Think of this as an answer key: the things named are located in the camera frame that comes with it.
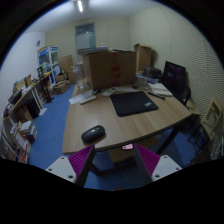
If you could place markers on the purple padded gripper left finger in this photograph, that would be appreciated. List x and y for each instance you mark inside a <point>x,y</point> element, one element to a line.
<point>74,168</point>

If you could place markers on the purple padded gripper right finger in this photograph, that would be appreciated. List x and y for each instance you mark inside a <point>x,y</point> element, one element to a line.
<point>153,167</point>

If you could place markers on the black computer mouse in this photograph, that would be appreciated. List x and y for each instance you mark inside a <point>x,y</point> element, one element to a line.
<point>93,134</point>

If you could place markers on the black mouse pad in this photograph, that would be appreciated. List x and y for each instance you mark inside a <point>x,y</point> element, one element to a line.
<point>132,103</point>

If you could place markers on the pink sticker on table edge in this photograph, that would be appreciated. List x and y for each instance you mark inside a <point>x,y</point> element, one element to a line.
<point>127,147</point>

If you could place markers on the wooden table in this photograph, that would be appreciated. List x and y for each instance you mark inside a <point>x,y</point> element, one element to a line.
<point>121,131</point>

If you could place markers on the white keyboard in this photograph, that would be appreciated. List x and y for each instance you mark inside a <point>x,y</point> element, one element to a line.
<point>80,97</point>

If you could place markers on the black pen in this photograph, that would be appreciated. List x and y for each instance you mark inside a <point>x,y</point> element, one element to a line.
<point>156,95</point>

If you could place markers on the long side desk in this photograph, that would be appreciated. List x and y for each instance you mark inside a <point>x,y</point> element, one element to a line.
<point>22,96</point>

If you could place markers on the wooden chair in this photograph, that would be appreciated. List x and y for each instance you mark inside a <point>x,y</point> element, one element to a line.
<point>206,130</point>

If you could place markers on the open white notebook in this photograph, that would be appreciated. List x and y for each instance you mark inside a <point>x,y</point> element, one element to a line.
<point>160,89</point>

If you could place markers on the cardboard box on floor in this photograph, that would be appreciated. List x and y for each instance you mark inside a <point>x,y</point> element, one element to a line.
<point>61,88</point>

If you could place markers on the white remote control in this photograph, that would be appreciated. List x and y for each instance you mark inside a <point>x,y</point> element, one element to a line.
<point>109,92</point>

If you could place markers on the black office chair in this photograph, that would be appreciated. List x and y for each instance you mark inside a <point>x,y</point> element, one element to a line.
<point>174,79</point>

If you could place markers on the large cardboard box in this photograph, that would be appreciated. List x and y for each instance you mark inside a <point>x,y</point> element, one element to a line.
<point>105,69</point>

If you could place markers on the white display shelf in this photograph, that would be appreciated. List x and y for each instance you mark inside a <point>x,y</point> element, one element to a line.
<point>48,57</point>

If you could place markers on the tall cardboard box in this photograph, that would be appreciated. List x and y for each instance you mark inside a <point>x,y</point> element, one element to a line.
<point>143,58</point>

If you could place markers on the window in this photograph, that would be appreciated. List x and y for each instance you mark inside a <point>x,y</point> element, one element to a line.
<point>85,36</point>

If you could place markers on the ceiling light tube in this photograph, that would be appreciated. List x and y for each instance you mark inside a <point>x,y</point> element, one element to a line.
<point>80,6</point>

